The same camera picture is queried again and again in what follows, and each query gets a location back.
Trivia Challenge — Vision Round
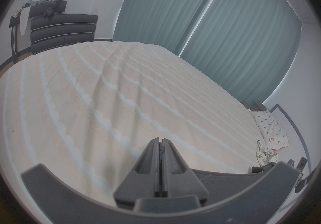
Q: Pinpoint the black chest of drawers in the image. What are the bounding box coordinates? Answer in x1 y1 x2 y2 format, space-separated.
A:
9 0 98 62

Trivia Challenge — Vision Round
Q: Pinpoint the blue-green curtain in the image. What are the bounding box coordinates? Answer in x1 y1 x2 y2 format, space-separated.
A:
179 0 302 104
112 0 231 57

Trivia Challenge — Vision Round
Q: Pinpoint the white printed pyjama top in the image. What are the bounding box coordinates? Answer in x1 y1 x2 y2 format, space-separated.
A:
256 140 273 167

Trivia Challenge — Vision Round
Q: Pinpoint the black T-shirt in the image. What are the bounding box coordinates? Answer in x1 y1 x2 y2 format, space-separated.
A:
157 141 276 192

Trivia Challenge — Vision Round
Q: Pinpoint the grey bedside table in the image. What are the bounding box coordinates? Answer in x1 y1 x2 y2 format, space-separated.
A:
242 100 267 112

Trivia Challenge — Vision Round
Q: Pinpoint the white garment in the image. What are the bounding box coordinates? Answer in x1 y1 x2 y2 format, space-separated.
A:
20 7 30 36

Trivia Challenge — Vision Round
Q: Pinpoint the bed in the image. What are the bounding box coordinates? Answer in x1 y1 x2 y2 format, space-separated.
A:
0 40 310 208

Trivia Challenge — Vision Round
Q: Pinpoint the dark grey garment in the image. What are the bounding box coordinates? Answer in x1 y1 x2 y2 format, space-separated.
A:
44 0 68 17

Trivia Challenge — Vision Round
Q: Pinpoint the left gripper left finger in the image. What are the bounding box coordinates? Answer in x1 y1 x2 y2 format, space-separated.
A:
113 138 160 204

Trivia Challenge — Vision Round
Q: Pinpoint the pale printed garment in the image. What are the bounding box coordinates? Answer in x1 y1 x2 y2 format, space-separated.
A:
12 4 30 18

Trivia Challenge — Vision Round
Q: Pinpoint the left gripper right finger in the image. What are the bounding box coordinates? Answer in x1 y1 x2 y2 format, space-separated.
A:
162 139 210 204

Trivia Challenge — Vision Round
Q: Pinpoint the white printed pillow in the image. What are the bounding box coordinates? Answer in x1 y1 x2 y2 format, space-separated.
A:
251 109 290 151

